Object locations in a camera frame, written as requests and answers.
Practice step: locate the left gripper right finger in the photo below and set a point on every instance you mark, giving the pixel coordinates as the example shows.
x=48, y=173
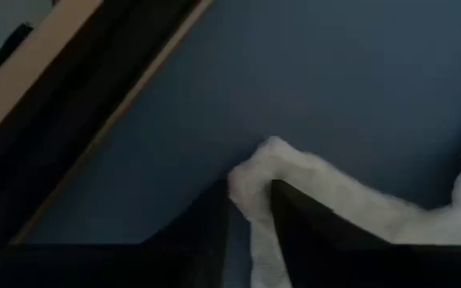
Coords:
x=314, y=240

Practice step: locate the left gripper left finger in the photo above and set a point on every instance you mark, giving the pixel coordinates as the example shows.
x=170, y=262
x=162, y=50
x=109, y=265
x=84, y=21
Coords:
x=202, y=240

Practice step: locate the white lace garment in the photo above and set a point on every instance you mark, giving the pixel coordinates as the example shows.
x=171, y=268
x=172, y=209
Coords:
x=334, y=192

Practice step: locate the wooden side board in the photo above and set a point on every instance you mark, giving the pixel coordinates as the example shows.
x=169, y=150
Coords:
x=34, y=64

